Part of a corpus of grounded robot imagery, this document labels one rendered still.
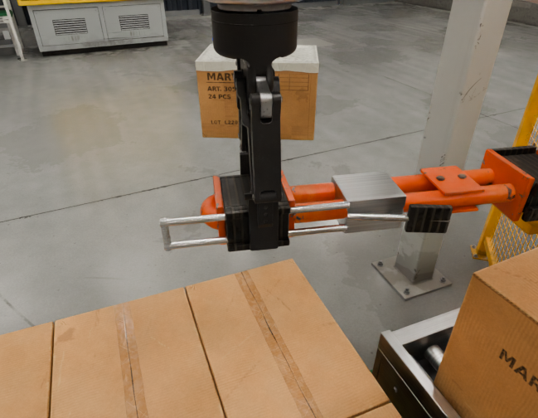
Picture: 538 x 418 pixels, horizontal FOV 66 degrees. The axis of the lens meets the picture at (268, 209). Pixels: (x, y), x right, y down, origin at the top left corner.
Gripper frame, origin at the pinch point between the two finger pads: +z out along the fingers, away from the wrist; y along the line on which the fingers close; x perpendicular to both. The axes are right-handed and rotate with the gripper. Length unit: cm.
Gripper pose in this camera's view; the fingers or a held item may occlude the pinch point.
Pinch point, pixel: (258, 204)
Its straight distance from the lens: 46.3
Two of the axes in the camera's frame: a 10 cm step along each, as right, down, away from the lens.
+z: 0.0, 8.4, 5.5
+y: -1.5, -5.4, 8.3
